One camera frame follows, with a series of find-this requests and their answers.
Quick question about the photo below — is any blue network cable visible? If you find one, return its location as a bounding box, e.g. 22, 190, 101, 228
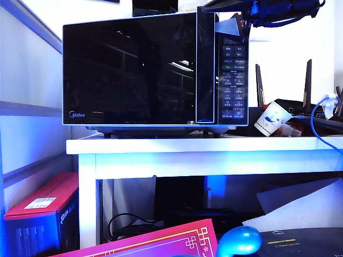
310, 95, 343, 155

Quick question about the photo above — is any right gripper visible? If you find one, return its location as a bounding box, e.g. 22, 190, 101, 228
201, 0, 303, 36

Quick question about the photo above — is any gray cardboard sheet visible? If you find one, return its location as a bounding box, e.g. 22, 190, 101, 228
256, 178, 343, 215

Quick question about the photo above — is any white paper sheet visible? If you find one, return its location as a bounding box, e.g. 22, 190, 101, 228
242, 184, 343, 233

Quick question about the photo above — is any pink gift box gold pattern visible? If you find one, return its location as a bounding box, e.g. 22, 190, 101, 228
50, 218, 218, 257

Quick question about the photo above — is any dark blue snack bag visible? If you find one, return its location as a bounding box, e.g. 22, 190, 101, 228
133, 7, 178, 17

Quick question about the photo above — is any black router with antennas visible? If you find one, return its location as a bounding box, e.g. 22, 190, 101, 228
248, 59, 343, 138

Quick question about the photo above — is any white table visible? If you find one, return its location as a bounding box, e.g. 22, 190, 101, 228
65, 135, 343, 248

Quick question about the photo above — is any black glass microwave door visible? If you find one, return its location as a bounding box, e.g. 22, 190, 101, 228
62, 5, 220, 126

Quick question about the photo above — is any black box gold print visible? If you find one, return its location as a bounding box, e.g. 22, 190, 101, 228
258, 227, 343, 257

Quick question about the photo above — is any black upright panel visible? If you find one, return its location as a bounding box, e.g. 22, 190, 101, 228
154, 176, 208, 212

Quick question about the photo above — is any glossy blue round object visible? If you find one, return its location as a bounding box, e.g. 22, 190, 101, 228
215, 225, 263, 257

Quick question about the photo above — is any white paper cup blue print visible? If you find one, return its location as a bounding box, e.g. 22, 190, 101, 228
253, 101, 293, 138

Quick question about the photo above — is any black power cable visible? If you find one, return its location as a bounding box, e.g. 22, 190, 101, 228
108, 213, 161, 240

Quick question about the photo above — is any red and black cardboard box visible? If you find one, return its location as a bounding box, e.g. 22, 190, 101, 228
4, 172, 80, 257

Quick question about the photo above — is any black rectangular screen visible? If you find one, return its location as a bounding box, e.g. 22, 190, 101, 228
132, 0, 179, 10

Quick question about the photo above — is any white tape wad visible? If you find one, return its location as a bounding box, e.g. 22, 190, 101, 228
323, 93, 341, 120

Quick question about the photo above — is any small red white carton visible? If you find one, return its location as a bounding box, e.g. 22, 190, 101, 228
278, 122, 305, 137

